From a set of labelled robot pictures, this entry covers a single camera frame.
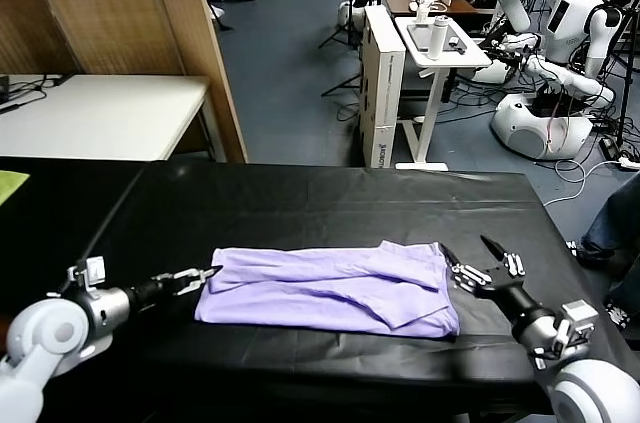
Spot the purple t-shirt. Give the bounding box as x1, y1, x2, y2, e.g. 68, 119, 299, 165
193, 240, 461, 342

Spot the tall white cardboard box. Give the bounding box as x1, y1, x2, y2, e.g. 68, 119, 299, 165
357, 5, 407, 169

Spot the grey tablet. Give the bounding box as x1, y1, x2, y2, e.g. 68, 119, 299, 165
406, 21, 454, 52

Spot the white floor cable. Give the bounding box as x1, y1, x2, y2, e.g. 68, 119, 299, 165
542, 157, 624, 207

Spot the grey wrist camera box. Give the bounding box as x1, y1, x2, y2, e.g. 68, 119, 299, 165
66, 255, 109, 294
532, 299, 600, 370

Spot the thin black cable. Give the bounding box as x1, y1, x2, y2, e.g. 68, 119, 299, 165
0, 73, 64, 115

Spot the white table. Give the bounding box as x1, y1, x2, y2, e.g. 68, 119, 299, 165
0, 73, 214, 163

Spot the yellow-green cloth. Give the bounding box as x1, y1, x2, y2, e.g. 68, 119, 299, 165
0, 170, 30, 207

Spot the person in blue jeans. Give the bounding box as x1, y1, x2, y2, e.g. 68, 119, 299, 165
567, 175, 640, 330

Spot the wide black table cover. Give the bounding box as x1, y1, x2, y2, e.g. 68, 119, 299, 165
29, 161, 640, 417

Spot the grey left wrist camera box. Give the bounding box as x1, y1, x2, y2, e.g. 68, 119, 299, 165
66, 255, 109, 294

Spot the narrow black table cover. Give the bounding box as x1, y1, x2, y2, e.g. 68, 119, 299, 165
0, 156, 146, 322

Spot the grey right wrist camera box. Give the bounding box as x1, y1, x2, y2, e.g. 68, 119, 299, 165
532, 299, 600, 370

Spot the white rounded robot base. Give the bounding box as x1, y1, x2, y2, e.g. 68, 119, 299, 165
471, 58, 515, 84

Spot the white standing desk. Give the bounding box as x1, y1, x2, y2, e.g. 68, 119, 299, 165
394, 15, 494, 172

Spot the black tripod stand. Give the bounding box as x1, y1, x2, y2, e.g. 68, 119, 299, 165
321, 73, 362, 97
318, 0, 376, 50

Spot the white bottle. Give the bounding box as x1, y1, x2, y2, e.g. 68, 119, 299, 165
428, 14, 450, 61

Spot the black power strip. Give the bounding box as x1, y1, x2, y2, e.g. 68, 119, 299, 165
598, 135, 620, 160

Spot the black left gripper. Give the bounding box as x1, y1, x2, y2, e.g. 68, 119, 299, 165
127, 265, 224, 312

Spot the tall black tripod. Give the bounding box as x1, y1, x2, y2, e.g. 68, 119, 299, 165
615, 2, 640, 150

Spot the white gadget stand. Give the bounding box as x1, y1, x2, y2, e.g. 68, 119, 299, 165
407, 0, 450, 24

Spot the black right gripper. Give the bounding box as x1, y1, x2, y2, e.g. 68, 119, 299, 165
439, 234, 544, 327

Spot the white round floor unit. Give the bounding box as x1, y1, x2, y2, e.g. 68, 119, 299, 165
337, 0, 366, 28

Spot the white humanoid robot dark chest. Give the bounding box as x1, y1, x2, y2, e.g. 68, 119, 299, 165
489, 0, 632, 162

